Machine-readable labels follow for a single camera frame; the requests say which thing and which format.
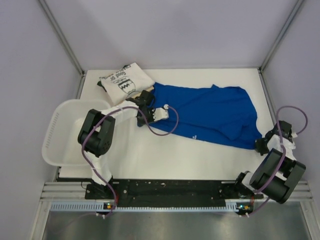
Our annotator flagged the blue t-shirt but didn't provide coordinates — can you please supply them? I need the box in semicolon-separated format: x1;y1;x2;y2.
140;83;262;150

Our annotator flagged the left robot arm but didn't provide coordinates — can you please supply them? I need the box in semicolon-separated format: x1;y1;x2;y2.
77;90;156;199

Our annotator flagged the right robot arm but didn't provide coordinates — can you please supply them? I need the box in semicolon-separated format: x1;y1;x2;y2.
233;120;306;204

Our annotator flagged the beige folded t-shirt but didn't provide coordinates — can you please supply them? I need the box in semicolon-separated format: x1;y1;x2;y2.
124;85;155;101

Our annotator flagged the white folded printed t-shirt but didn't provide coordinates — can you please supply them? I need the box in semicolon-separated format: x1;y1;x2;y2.
97;62;155;105

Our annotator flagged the white plastic basket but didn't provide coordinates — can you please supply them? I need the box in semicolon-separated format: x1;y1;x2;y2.
41;99;110;167

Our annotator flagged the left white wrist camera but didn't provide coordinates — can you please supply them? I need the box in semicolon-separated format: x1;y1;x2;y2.
152;104;169;122

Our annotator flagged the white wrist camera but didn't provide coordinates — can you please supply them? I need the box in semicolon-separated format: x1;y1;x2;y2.
287;130;298;144
152;104;169;122

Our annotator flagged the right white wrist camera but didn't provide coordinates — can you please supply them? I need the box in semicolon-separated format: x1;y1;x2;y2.
287;130;298;144

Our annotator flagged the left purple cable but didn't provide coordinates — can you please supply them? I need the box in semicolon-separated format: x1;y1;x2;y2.
81;103;180;218

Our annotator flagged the right aluminium frame post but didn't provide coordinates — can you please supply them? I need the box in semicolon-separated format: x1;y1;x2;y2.
258;0;306;74

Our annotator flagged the aluminium frame post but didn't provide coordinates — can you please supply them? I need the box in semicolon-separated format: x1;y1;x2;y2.
36;0;85;76
258;0;306;74

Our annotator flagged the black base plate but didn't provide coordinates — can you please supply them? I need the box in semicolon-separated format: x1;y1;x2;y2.
84;179;253;208

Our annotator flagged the aluminium front rail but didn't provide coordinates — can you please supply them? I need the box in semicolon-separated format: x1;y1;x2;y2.
40;181;313;202

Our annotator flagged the grey slotted cable duct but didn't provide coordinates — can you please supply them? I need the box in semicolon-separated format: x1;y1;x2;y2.
50;201;251;213

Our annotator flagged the left aluminium frame post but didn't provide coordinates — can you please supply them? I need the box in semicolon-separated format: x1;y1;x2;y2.
36;0;85;76

